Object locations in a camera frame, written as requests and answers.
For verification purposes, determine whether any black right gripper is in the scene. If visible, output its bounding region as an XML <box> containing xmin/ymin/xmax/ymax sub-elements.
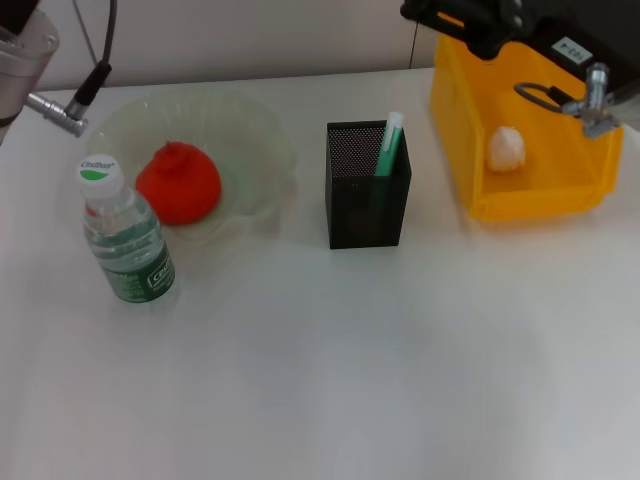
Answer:
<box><xmin>399</xmin><ymin>0</ymin><xmax>640</xmax><ymax>106</ymax></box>

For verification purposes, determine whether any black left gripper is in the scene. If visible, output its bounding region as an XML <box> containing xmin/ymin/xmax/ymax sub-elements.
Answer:
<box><xmin>0</xmin><ymin>0</ymin><xmax>42</xmax><ymax>36</ymax></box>

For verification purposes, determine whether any white paper ball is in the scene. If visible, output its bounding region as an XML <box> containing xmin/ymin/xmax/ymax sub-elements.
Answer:
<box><xmin>487</xmin><ymin>127</ymin><xmax>526</xmax><ymax>172</ymax></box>

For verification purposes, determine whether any green pen white tip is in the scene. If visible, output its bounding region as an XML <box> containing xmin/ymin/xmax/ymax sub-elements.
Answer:
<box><xmin>359</xmin><ymin>111</ymin><xmax>405</xmax><ymax>236</ymax></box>

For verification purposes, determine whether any red-orange fruit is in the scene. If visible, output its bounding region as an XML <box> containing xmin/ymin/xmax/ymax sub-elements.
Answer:
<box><xmin>135</xmin><ymin>141</ymin><xmax>223</xmax><ymax>227</ymax></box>

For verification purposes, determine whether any clear water bottle green label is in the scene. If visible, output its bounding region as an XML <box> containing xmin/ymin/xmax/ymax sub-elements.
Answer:
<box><xmin>75</xmin><ymin>153</ymin><xmax>179</xmax><ymax>316</ymax></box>

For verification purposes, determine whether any black mesh pen holder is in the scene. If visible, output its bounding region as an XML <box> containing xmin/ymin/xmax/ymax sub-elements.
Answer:
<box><xmin>322</xmin><ymin>118</ymin><xmax>414</xmax><ymax>250</ymax></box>

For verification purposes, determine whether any yellow plastic bin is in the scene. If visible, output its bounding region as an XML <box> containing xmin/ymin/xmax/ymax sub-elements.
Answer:
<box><xmin>430</xmin><ymin>14</ymin><xmax>627</xmax><ymax>224</ymax></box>

